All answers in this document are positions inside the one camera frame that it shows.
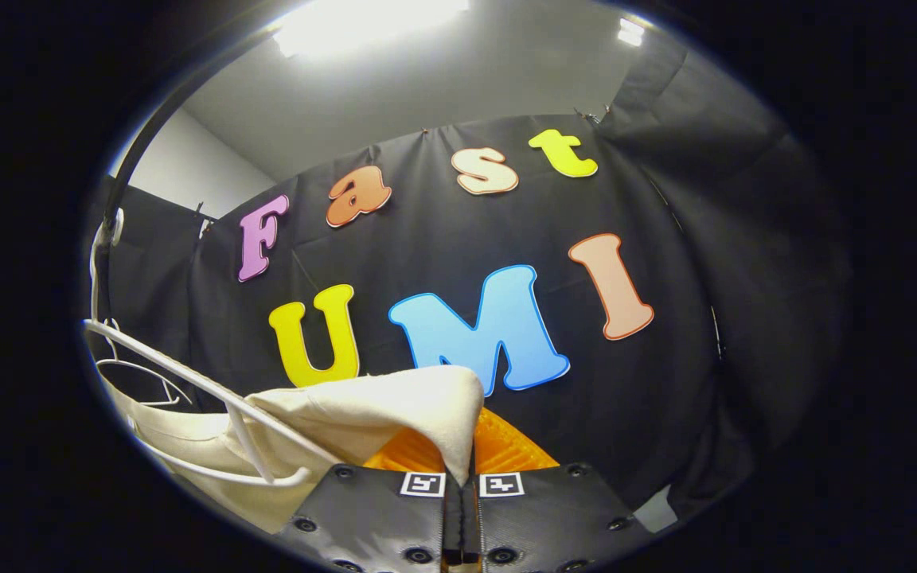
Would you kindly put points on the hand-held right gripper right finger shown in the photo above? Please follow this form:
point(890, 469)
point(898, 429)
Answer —
point(546, 517)

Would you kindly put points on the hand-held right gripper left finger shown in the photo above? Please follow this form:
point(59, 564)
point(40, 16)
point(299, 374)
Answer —
point(371, 517)

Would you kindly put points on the cream button shirt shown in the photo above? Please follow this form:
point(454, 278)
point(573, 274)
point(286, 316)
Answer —
point(363, 410)

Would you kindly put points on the white plastic hanger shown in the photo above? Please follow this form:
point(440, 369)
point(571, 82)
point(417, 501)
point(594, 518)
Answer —
point(158, 374)
point(188, 378)

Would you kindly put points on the black metal clothes rack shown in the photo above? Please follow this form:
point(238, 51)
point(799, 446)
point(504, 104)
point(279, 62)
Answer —
point(148, 131)

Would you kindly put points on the black backdrop cloth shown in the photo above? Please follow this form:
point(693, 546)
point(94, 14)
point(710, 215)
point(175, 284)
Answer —
point(442, 231)

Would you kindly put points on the large ceiling light panel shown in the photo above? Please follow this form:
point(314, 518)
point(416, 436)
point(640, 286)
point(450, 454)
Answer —
point(363, 22)

